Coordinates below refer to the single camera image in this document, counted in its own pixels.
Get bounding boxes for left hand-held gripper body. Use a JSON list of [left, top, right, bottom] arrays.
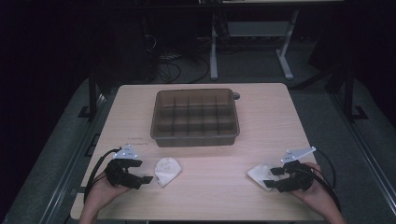
[[104, 144, 144, 190]]

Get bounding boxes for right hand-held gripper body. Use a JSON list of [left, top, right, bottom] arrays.
[[275, 146, 318, 193]]

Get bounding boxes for white sock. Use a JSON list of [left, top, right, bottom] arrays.
[[154, 157, 183, 189], [247, 162, 289, 191]]

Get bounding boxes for brown divided storage box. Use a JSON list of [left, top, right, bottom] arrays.
[[149, 88, 241, 148]]

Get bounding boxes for person's right hand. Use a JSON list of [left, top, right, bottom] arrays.
[[289, 161, 331, 205]]

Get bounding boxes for person's left hand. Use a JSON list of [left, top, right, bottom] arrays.
[[92, 177, 133, 204]]

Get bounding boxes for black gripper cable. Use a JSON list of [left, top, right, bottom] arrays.
[[311, 148, 343, 213], [82, 147, 121, 203]]

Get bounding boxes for aluminium frame rail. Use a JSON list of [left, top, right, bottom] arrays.
[[329, 92, 396, 208], [38, 92, 108, 224]]

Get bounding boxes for black stand post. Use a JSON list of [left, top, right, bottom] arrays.
[[78, 60, 98, 120], [342, 64, 369, 121]]

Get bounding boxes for black floor cables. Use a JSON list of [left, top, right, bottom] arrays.
[[156, 53, 211, 85]]

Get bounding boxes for white metal desk frame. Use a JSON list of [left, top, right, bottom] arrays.
[[199, 0, 344, 81]]

